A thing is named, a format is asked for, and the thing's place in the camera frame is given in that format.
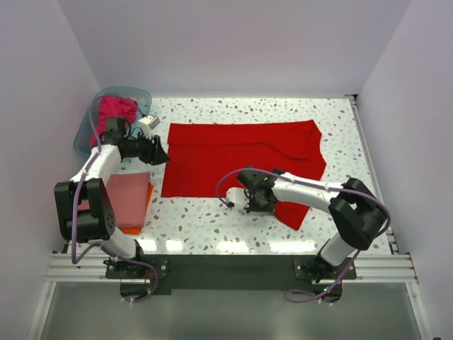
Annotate red t-shirt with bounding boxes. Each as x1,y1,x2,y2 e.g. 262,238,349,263
161,120,326,232

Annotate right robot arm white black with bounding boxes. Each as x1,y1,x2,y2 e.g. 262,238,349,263
226,168,390,267

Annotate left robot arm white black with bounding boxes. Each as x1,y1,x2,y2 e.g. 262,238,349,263
54,115,170,264

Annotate pink folded t-shirt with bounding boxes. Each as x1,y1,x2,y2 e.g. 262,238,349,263
76,171,151,230

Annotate magenta crumpled t-shirt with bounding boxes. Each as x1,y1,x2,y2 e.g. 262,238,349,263
88,95,142,147

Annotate teal plastic bin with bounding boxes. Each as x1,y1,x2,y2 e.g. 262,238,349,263
74,86,152,158

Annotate orange folded t-shirt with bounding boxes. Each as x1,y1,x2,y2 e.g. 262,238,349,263
120,183,154,235

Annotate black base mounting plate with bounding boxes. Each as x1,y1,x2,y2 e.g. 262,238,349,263
104,255,357,301

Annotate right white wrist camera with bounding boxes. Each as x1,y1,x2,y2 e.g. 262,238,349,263
226,187,248,209

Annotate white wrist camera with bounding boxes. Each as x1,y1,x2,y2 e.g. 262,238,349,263
138,115,160,139
226,187,248,209

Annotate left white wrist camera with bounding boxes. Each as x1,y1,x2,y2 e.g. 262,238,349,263
138,115,160,139

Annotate aluminium frame rail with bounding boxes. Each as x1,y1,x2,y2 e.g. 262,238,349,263
45,254,418,283

